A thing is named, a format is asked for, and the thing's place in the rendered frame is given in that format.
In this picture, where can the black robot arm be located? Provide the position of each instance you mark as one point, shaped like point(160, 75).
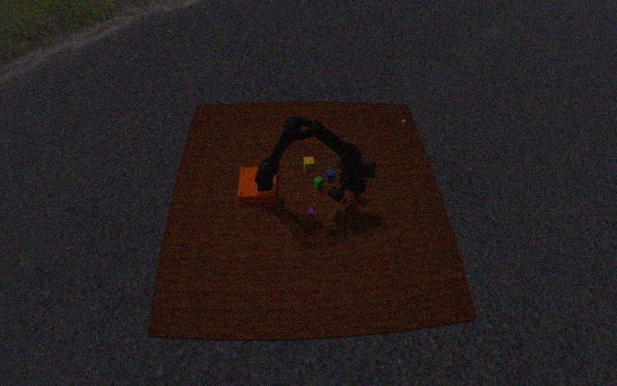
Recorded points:
point(351, 160)

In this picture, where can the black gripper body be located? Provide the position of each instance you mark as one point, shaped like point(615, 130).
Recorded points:
point(338, 193)

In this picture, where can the yellow block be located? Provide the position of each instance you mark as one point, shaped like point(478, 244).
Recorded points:
point(308, 163)

